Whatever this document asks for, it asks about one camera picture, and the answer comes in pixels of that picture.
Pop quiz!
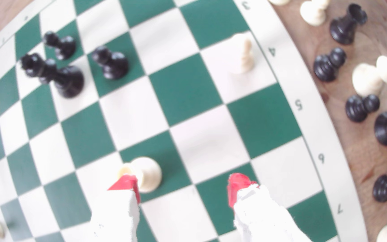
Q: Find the gripper finger red white tape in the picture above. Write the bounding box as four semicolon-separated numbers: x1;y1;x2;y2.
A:
227;173;312;242
86;175;141;242

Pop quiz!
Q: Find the black chess queen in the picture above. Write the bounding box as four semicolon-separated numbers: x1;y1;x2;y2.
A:
20;53;85;99

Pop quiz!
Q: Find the white chess queen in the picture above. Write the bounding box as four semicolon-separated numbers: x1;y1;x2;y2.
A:
352;49;387;97

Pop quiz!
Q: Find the black chess rook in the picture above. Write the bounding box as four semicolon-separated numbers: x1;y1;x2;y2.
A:
330;3;368;45

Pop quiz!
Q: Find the white pawn on board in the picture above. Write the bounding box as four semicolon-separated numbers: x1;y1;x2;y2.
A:
118;157;163;194

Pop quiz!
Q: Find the green and white chessboard mat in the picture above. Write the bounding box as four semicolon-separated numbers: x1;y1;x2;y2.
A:
0;0;369;242

